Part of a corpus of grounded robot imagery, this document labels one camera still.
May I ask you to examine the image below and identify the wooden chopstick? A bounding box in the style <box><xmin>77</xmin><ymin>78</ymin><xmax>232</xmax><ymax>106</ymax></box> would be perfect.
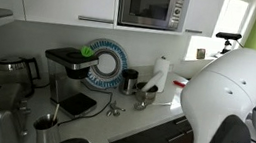
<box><xmin>51</xmin><ymin>103</ymin><xmax>60</xmax><ymax>126</ymax></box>

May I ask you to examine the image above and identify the silver metal cup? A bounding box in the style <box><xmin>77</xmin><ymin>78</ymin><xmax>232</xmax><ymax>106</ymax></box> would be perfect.
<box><xmin>33</xmin><ymin>114</ymin><xmax>61</xmax><ymax>143</ymax></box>

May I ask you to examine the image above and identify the blue white decorative plate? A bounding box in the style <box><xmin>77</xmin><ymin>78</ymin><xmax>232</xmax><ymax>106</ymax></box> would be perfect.
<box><xmin>86</xmin><ymin>38</ymin><xmax>128</xmax><ymax>89</ymax></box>

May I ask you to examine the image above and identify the white pestle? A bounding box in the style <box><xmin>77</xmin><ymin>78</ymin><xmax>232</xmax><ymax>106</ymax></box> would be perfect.
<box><xmin>142</xmin><ymin>71</ymin><xmax>163</xmax><ymax>92</ymax></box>

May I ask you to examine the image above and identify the steel pot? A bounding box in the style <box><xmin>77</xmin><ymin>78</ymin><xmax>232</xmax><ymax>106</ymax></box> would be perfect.
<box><xmin>135</xmin><ymin>82</ymin><xmax>158</xmax><ymax>105</ymax></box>

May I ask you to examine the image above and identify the paper towel roll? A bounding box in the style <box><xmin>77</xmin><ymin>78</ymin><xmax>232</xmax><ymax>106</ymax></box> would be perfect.
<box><xmin>153</xmin><ymin>56</ymin><xmax>170</xmax><ymax>92</ymax></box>

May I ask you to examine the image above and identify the long steel slotted spoon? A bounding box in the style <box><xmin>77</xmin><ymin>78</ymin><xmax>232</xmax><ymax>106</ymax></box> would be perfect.
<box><xmin>133</xmin><ymin>97</ymin><xmax>172</xmax><ymax>116</ymax></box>

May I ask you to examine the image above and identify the small metal utensil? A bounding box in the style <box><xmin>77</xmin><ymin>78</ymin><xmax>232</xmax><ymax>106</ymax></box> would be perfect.
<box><xmin>106</xmin><ymin>102</ymin><xmax>124</xmax><ymax>116</ymax></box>

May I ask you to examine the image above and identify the green plastic clip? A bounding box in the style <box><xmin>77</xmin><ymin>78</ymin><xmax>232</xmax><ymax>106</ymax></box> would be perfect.
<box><xmin>80</xmin><ymin>46</ymin><xmax>93</xmax><ymax>58</ymax></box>

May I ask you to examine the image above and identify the red object on counter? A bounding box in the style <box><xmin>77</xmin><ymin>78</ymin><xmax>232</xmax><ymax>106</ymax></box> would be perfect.
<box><xmin>173</xmin><ymin>80</ymin><xmax>186</xmax><ymax>87</ymax></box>

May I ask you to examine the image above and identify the black silver coffee machine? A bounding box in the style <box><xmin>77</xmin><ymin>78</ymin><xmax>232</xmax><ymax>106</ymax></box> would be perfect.
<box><xmin>45</xmin><ymin>47</ymin><xmax>98</xmax><ymax>119</ymax></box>

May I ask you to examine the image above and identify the stainless steel microwave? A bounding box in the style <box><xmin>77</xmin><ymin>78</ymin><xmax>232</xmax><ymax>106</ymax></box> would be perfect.
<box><xmin>117</xmin><ymin>0</ymin><xmax>188</xmax><ymax>31</ymax></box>

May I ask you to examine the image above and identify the silver toaster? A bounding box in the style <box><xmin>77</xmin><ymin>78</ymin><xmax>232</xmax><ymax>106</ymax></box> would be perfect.
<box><xmin>0</xmin><ymin>56</ymin><xmax>41</xmax><ymax>98</ymax></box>

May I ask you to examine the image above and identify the black power cable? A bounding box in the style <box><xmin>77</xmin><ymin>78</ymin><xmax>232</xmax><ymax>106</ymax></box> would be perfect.
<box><xmin>56</xmin><ymin>78</ymin><xmax>115</xmax><ymax>134</ymax></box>

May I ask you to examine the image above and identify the silver cabinet handle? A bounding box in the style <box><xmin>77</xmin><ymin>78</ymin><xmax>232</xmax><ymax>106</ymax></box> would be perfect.
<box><xmin>78</xmin><ymin>15</ymin><xmax>114</xmax><ymax>24</ymax></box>

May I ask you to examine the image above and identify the black camera on stand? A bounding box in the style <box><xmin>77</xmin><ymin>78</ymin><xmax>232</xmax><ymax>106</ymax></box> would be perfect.
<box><xmin>216</xmin><ymin>32</ymin><xmax>242</xmax><ymax>55</ymax></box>

